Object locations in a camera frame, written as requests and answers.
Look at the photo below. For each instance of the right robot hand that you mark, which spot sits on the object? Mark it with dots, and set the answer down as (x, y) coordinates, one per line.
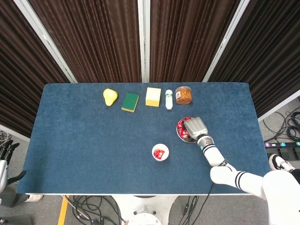
(196, 127)

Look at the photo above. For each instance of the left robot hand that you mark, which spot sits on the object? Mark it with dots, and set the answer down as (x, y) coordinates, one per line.
(3, 173)

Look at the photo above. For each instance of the red candy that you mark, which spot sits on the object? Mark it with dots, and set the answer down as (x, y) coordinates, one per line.
(156, 154)
(162, 155)

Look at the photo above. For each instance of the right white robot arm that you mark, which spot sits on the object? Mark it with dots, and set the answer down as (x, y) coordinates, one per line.
(225, 175)

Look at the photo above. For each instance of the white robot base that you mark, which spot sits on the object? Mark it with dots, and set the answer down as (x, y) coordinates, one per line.
(145, 211)

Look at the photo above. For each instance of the round metal plate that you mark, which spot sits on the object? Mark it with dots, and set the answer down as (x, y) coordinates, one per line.
(187, 140)

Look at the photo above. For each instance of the grey trouser leg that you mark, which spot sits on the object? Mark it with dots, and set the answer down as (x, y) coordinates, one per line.
(14, 199)

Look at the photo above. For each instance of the clear jar of orange snacks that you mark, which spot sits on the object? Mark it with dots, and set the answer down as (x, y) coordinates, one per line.
(184, 96)

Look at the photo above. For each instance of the small white bottle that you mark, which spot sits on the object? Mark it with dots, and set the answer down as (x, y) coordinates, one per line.
(169, 99)

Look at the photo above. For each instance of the white shoe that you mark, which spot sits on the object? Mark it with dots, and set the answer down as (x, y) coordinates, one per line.
(34, 198)

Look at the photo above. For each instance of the white paper cup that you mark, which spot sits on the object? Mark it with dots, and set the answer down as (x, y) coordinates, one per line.
(160, 146)

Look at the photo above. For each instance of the yellow and white sponge block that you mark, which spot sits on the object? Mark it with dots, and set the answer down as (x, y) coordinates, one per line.
(153, 96)

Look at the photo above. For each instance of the yellow floor tape strip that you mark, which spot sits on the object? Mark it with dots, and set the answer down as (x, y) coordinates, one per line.
(63, 211)

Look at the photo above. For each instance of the green and yellow sponge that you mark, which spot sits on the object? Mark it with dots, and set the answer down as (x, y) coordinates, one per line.
(130, 102)

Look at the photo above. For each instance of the black foot pedal unit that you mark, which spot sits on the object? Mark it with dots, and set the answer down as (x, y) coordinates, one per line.
(283, 151)

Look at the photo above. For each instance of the white and black sneaker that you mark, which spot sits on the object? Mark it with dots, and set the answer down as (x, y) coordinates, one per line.
(280, 162)

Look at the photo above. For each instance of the yellow pear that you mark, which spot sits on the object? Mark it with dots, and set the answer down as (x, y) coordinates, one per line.
(109, 97)

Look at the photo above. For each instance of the brown pleated curtain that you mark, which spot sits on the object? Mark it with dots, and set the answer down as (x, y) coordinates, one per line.
(93, 35)
(18, 70)
(269, 47)
(187, 35)

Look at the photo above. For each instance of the blue fabric table mat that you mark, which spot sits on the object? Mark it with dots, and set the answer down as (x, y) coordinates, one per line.
(93, 140)

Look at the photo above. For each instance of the dark trouser leg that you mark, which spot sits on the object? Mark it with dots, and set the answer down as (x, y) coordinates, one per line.
(295, 171)

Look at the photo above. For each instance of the white partition rail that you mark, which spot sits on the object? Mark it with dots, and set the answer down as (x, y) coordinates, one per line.
(279, 106)
(14, 133)

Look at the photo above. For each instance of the white partition post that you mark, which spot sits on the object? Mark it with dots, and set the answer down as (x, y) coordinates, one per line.
(48, 42)
(226, 41)
(143, 47)

